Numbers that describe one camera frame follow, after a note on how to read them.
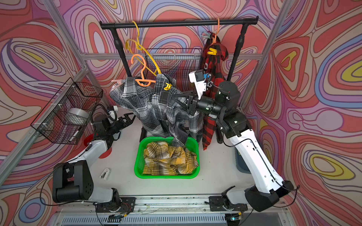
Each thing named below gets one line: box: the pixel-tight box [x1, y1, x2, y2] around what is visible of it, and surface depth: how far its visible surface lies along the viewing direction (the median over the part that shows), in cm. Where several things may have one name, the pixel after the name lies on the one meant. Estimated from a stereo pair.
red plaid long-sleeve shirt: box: [201, 32, 230, 151], surface depth 71 cm
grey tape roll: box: [66, 107, 90, 125], surface depth 74 cm
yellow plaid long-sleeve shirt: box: [142, 141, 199, 176], surface depth 81 cm
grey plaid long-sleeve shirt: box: [109, 73, 204, 149], surface depth 56 cm
